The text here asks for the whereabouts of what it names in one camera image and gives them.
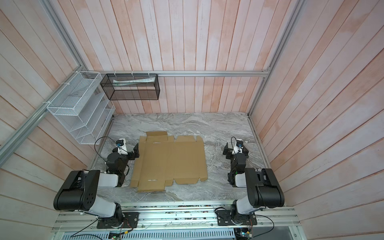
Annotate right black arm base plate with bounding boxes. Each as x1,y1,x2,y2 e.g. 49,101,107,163
214,208,257,226

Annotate aluminium frame rail front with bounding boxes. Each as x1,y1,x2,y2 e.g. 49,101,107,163
52,200,301,232

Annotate black wire mesh basket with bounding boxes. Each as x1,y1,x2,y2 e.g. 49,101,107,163
101,73,161,101

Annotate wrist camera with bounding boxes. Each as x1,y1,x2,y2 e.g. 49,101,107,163
116,139,126,148
236,139,244,148

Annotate white paper in basket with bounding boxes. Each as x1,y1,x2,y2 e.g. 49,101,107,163
112,77,156,87

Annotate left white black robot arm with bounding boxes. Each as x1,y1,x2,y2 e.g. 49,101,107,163
53,139,140,229

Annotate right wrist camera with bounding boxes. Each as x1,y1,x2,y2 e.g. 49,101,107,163
236,139,244,148

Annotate white wire mesh shelf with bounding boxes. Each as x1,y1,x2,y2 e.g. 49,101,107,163
47,71,116,145

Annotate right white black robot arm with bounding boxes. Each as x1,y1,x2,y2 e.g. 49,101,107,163
215,139,285,226

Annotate brown cardboard box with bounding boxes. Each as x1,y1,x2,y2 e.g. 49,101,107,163
130,131,208,192

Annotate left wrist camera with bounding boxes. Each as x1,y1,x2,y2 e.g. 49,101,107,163
116,139,126,148

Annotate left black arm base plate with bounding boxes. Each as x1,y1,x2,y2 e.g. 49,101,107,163
97,212,140,229

